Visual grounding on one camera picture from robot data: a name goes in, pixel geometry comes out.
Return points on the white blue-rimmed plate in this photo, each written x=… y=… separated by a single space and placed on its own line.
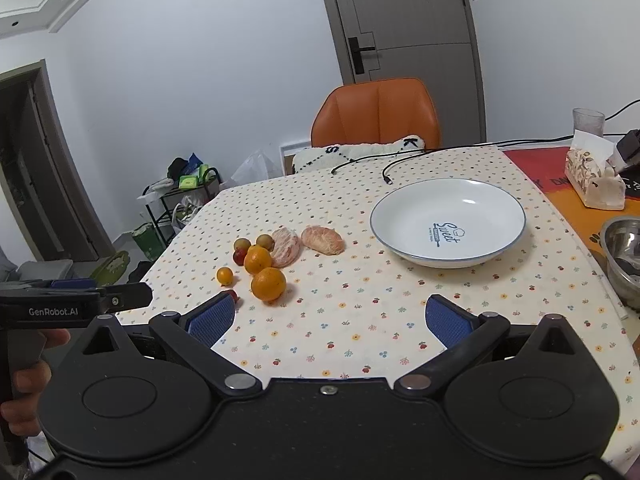
x=448 y=223

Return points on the patterned tissue pack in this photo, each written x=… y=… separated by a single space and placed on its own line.
x=589 y=170

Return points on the peeled pomelo segment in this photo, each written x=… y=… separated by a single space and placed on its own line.
x=286 y=247
x=323 y=240

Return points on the brown longan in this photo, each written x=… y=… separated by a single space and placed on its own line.
x=241 y=244
x=265 y=241

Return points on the white fluffy cushion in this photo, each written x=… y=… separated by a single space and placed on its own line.
x=328 y=157

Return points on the orange leather chair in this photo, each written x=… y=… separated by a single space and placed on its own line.
x=381 y=112

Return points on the black power adapter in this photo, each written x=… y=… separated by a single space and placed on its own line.
x=626 y=152

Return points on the black metal shelf rack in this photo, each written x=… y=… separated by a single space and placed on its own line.
x=171 y=205

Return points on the floral tablecloth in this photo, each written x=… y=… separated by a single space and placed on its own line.
x=361 y=313

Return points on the white plastic bag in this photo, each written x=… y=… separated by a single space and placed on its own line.
x=257 y=167

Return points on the small orange kumquat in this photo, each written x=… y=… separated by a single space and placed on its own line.
x=225 y=276

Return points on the large orange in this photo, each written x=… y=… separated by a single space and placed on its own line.
x=257 y=259
x=268 y=284

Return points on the large orange back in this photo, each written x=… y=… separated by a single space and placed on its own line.
x=257 y=259

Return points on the red plum back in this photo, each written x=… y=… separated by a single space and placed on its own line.
x=239 y=256

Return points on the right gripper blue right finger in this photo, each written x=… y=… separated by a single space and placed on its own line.
x=467 y=339

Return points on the green paper bag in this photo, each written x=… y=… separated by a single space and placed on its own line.
x=147 y=239

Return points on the grey door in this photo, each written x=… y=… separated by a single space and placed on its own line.
x=433 y=40

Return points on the dark red plum front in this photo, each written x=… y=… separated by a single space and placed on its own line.
x=232 y=294

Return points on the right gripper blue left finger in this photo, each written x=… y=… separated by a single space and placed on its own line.
x=188 y=339

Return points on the large orange front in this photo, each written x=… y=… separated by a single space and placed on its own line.
x=268 y=284

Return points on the person's left hand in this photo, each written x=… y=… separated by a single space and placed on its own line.
x=21 y=413

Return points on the red orange table mat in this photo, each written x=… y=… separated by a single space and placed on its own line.
x=545 y=167

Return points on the black door handle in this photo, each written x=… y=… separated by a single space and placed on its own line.
x=356 y=52

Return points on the stainless steel bowl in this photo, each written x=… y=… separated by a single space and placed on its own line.
x=619 y=240

